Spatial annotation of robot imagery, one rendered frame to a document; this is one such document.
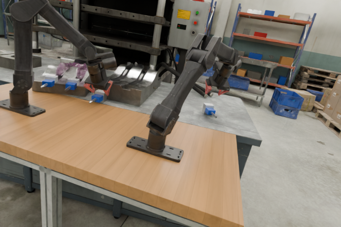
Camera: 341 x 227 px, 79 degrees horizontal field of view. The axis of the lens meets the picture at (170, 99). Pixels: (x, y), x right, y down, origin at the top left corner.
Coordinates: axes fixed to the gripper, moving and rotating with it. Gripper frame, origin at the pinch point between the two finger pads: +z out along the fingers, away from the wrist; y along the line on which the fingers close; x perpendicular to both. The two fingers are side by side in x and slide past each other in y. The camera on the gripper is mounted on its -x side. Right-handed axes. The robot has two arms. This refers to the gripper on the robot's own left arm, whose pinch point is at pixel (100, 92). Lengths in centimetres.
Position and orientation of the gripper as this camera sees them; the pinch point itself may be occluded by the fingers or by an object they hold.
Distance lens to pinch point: 111.2
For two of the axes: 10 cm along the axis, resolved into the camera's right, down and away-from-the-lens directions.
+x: -2.2, 7.1, -6.7
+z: -0.6, 6.7, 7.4
